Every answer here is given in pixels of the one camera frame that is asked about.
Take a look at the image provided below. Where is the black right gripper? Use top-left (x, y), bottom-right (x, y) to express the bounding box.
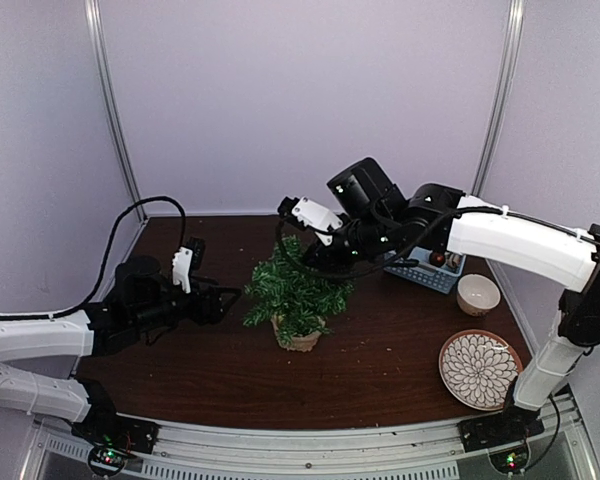
top-left (302, 211), bottom-right (397, 284)

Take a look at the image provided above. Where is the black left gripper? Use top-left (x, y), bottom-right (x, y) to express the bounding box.
top-left (131, 274), bottom-right (241, 334)

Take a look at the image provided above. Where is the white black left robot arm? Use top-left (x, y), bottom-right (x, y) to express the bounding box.
top-left (0, 249), bottom-right (241, 444)

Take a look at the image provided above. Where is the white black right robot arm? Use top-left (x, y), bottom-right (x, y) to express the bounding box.
top-left (291, 158), bottom-right (600, 442)

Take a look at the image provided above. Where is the small green christmas tree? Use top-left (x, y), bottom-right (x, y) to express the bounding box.
top-left (243, 235), bottom-right (354, 344)

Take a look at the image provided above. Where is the burlap tree pot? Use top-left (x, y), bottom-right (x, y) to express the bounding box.
top-left (271, 315), bottom-right (330, 353)

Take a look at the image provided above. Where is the brown shiny ball ornament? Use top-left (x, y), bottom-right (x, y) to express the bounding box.
top-left (430, 252), bottom-right (445, 266)

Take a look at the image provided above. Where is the light blue plastic basket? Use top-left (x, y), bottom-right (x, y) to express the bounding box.
top-left (384, 247), bottom-right (466, 294)

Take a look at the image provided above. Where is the white cotton boll ornament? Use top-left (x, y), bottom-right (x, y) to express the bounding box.
top-left (445, 252), bottom-right (462, 270)

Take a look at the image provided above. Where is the white ceramic bowl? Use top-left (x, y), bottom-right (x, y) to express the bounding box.
top-left (456, 274), bottom-right (501, 317)

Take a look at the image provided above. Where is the floral patterned plate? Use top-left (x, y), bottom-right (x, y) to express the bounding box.
top-left (438, 329), bottom-right (523, 412)

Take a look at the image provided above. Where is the left circuit board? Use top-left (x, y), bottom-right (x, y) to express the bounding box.
top-left (87, 446), bottom-right (132, 476)

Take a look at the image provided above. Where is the circuit board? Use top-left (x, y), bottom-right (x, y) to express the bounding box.
top-left (489, 445), bottom-right (530, 475)
top-left (87, 446), bottom-right (132, 476)

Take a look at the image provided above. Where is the right circuit board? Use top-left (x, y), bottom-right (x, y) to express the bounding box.
top-left (489, 445), bottom-right (530, 475)

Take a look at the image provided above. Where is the black braided right cable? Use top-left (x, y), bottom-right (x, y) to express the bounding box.
top-left (274, 209), bottom-right (461, 281)

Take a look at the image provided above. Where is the black braided cable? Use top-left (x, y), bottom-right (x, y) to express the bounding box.
top-left (274, 209), bottom-right (461, 281)
top-left (54, 196), bottom-right (187, 319)

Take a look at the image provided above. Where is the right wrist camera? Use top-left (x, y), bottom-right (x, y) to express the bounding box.
top-left (277, 197), bottom-right (344, 235)

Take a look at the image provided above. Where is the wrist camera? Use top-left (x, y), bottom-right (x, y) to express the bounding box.
top-left (171, 237), bottom-right (206, 294)
top-left (277, 197), bottom-right (344, 235)

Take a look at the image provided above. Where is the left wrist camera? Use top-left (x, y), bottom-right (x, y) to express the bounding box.
top-left (171, 237), bottom-right (206, 294)

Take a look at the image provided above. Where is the black braided left cable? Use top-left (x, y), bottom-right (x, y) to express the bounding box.
top-left (54, 196), bottom-right (187, 319)

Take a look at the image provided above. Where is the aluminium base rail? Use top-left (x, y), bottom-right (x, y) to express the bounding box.
top-left (19, 389), bottom-right (600, 480)

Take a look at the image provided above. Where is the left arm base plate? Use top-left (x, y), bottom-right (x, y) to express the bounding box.
top-left (70, 414), bottom-right (159, 454)

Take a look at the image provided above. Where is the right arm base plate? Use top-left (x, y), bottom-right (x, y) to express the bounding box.
top-left (457, 407), bottom-right (545, 453)

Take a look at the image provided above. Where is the left aluminium corner post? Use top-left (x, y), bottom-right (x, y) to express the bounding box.
top-left (84, 0), bottom-right (141, 203)

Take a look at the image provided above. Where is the aluminium corner post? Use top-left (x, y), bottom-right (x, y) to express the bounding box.
top-left (471, 0), bottom-right (526, 196)
top-left (84, 0), bottom-right (141, 203)

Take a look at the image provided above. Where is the right aluminium corner post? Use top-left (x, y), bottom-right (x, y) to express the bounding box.
top-left (471, 0), bottom-right (526, 196)

